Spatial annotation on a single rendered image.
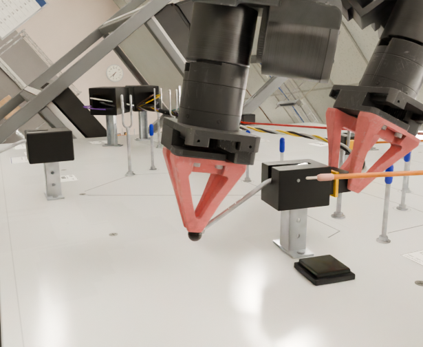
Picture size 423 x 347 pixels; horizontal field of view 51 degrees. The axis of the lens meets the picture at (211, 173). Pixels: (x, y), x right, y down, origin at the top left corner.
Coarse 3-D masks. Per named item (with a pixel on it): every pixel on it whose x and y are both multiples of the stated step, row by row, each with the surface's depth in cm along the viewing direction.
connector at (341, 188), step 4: (332, 168) 46; (336, 168) 46; (340, 172) 45; (344, 172) 45; (348, 172) 45; (332, 180) 44; (340, 180) 44; (344, 180) 44; (332, 184) 44; (340, 184) 44; (344, 184) 44; (332, 188) 44; (340, 188) 44; (344, 188) 45; (332, 192) 44; (340, 192) 44; (344, 192) 45
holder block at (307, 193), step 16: (288, 160) 45; (304, 160) 45; (272, 176) 43; (288, 176) 41; (304, 176) 42; (272, 192) 43; (288, 192) 42; (304, 192) 42; (320, 192) 43; (288, 208) 42; (304, 208) 43
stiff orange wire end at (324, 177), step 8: (312, 176) 33; (320, 176) 33; (328, 176) 33; (336, 176) 33; (344, 176) 33; (352, 176) 33; (360, 176) 34; (368, 176) 34; (376, 176) 34; (384, 176) 34; (392, 176) 34
